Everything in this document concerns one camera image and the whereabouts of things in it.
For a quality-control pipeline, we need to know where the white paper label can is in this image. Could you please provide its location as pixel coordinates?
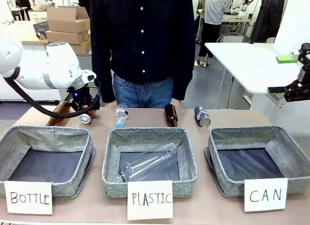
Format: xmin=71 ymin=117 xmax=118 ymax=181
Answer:
xmin=243 ymin=177 xmax=289 ymax=213

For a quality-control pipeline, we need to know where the person in dark navy shirt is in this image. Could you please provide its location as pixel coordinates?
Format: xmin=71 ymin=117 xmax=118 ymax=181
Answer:
xmin=89 ymin=0 xmax=196 ymax=109

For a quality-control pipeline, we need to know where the open cardboard box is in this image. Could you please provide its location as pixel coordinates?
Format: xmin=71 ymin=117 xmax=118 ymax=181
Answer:
xmin=46 ymin=5 xmax=91 ymax=34

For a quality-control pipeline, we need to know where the hanging black coat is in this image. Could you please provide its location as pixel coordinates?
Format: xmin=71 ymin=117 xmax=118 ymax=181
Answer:
xmin=249 ymin=0 xmax=286 ymax=44

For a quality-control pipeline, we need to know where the bystander in white shirt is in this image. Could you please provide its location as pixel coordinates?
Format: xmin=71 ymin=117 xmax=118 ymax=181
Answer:
xmin=197 ymin=0 xmax=233 ymax=67

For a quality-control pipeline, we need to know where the red drink can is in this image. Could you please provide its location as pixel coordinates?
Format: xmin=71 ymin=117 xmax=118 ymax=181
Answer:
xmin=79 ymin=110 xmax=94 ymax=125

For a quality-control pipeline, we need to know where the white paper label bottle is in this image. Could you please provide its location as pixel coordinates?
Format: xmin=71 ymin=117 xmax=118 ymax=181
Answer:
xmin=3 ymin=180 xmax=54 ymax=215

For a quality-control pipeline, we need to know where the black mesh basket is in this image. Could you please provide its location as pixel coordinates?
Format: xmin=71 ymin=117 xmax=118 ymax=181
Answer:
xmin=32 ymin=20 xmax=49 ymax=39

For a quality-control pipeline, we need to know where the white paper label plastic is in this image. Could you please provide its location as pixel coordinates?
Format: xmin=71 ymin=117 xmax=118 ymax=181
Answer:
xmin=126 ymin=180 xmax=174 ymax=221

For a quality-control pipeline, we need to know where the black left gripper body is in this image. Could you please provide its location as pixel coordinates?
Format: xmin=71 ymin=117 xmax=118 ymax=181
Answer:
xmin=65 ymin=86 xmax=101 ymax=112

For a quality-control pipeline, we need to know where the grey basket labelled bottle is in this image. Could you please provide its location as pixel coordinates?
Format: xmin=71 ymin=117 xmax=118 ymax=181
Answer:
xmin=0 ymin=124 xmax=96 ymax=199

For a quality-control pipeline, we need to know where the grey office chair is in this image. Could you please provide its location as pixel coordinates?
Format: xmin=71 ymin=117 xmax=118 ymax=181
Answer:
xmin=216 ymin=32 xmax=250 ymax=44

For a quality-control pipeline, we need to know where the large clear plastic bottle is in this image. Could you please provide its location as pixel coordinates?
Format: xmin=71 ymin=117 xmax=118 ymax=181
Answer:
xmin=115 ymin=142 xmax=179 ymax=183

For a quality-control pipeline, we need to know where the bystander in dark clothes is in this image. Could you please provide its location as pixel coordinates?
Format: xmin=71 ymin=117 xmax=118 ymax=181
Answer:
xmin=6 ymin=0 xmax=36 ymax=20

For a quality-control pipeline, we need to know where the long brown glass bottle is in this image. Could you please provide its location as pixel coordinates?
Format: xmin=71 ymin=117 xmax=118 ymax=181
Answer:
xmin=45 ymin=101 xmax=75 ymax=127

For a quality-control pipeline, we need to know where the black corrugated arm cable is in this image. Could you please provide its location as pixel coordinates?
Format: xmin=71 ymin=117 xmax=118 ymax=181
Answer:
xmin=3 ymin=74 xmax=101 ymax=119

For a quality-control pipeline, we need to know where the black drink can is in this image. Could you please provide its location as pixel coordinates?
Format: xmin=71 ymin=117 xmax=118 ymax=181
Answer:
xmin=194 ymin=105 xmax=211 ymax=128

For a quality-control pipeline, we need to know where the white side table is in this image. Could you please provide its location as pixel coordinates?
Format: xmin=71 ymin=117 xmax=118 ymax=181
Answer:
xmin=204 ymin=42 xmax=310 ymax=125

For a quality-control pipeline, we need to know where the short dark brown glass bottle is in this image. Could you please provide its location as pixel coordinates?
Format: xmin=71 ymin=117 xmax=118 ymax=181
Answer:
xmin=164 ymin=104 xmax=179 ymax=128

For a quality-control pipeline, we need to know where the grey basket labelled can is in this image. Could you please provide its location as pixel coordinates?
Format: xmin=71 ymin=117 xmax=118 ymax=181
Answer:
xmin=204 ymin=124 xmax=310 ymax=198

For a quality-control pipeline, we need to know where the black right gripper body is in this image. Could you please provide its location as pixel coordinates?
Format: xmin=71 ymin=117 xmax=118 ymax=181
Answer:
xmin=283 ymin=61 xmax=310 ymax=103

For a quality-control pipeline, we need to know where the grey basket labelled plastic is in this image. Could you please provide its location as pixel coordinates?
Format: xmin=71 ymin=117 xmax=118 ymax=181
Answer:
xmin=101 ymin=127 xmax=199 ymax=199

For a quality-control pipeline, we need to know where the small labelled plastic water bottle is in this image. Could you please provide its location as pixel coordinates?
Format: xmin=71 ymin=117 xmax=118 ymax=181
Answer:
xmin=114 ymin=103 xmax=129 ymax=128

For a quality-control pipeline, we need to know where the white plastic crate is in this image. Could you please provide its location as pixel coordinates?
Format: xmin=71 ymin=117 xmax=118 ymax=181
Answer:
xmin=28 ymin=10 xmax=48 ymax=23

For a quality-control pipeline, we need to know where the low cardboard box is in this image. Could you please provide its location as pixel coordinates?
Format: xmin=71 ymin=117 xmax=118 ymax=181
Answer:
xmin=69 ymin=39 xmax=93 ymax=55

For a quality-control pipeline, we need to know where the closed flat cardboard box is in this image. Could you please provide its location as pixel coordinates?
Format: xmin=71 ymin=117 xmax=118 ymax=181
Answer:
xmin=45 ymin=30 xmax=91 ymax=45

